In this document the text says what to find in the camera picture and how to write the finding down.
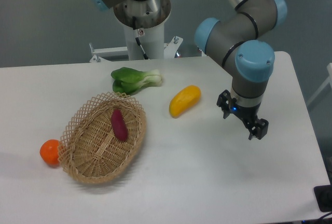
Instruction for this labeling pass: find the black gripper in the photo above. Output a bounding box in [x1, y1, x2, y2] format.
[216, 90, 269, 140]

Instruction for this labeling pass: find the yellow mango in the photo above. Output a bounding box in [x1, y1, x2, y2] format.
[169, 85, 201, 118]

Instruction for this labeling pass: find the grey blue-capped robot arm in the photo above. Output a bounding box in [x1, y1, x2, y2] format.
[92, 0, 287, 139]

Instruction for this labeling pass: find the black device at table edge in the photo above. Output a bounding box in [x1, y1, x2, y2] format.
[313, 185, 331, 212]

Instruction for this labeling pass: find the green bok choy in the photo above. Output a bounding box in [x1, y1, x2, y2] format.
[111, 67, 162, 95]

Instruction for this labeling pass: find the purple sweet potato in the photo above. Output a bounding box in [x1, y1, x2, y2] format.
[111, 109, 128, 142]

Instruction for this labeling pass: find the woven wicker basket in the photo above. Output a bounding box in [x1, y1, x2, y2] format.
[58, 92, 146, 184]

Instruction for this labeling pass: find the orange tangerine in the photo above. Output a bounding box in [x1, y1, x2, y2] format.
[39, 139, 60, 167]

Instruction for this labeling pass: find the white frame at right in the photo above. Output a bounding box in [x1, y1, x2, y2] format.
[306, 63, 331, 110]

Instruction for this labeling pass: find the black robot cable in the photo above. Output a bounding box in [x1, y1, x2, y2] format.
[132, 16, 150, 60]

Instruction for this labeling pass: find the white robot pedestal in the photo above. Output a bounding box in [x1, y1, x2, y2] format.
[89, 0, 184, 62]

